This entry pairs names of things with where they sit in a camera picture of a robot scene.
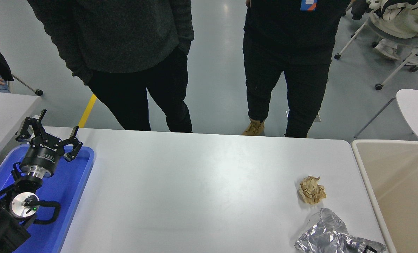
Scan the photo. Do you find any blue plastic tray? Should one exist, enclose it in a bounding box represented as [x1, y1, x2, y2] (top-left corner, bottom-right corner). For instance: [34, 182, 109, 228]
[0, 144, 95, 253]

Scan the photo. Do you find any white round table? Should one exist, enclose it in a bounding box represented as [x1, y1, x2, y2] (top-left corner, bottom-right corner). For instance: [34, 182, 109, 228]
[354, 89, 418, 144]

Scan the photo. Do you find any grey leg wheeled chair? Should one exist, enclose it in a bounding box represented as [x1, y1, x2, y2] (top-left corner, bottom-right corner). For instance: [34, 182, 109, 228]
[0, 37, 44, 96]

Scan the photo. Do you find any silver foil tray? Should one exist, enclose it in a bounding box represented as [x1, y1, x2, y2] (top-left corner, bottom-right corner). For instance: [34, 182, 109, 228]
[294, 208, 387, 253]

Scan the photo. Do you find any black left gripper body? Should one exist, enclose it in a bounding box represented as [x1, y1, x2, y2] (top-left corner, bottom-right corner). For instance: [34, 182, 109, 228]
[20, 136, 66, 172]

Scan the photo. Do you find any large pale plastic bin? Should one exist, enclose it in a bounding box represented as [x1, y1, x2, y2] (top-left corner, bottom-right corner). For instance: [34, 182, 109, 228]
[351, 140, 418, 253]

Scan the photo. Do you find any tan paper ball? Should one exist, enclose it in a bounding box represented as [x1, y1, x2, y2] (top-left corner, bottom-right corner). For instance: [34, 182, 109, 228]
[298, 176, 327, 206]

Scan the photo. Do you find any white frame wheeled chair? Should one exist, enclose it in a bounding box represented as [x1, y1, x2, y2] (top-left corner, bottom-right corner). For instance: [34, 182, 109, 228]
[334, 0, 418, 91]

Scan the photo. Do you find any yellow floor tape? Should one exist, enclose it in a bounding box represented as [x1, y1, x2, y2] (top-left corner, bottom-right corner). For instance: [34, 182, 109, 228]
[78, 93, 98, 128]

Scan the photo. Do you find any white side table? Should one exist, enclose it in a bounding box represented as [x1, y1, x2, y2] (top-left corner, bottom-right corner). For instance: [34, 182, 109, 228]
[0, 90, 42, 166]

